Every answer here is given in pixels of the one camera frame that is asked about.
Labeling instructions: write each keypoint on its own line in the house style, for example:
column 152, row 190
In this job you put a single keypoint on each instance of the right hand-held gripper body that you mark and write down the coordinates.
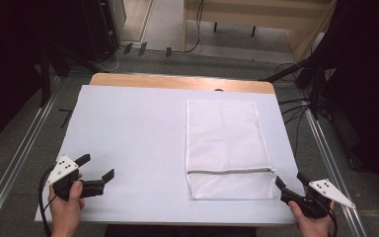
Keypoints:
column 312, row 200

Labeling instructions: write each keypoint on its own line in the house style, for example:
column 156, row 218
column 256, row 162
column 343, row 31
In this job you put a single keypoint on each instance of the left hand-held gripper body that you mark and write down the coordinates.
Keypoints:
column 62, row 168

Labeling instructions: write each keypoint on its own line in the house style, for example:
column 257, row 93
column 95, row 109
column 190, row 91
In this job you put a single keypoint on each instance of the white mesh laundry bag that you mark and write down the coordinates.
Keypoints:
column 227, row 141

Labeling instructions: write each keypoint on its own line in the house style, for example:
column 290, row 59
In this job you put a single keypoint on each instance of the person's right hand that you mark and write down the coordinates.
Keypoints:
column 312, row 227

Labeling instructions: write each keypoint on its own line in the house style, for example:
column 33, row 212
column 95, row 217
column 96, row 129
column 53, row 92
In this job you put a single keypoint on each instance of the person's left hand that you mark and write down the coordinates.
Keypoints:
column 64, row 214

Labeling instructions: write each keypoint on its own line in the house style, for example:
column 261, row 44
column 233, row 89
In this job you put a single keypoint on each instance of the white table cover sheet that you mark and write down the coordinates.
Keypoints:
column 128, row 138

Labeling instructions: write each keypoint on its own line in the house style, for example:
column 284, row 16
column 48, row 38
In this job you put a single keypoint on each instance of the black metal stand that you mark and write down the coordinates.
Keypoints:
column 45, row 79
column 314, row 89

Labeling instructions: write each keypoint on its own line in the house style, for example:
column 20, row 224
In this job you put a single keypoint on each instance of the black curtain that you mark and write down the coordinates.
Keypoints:
column 368, row 82
column 6, row 65

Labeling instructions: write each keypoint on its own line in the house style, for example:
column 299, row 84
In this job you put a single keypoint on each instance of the wooden table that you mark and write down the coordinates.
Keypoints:
column 177, row 81

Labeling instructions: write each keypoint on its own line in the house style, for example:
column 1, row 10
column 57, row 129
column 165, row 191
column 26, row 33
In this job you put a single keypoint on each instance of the black cabinet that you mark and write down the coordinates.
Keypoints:
column 98, row 29

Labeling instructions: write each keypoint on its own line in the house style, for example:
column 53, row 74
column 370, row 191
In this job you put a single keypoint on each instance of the light wooden platform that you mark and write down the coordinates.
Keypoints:
column 260, row 15

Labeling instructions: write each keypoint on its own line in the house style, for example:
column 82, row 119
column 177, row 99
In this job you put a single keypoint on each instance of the aluminium floor rail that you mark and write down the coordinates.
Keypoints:
column 332, row 171
column 16, row 154

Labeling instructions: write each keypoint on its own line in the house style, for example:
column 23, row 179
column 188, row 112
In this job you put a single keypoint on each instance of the small black floor bracket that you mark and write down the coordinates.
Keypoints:
column 168, row 52
column 142, row 48
column 128, row 48

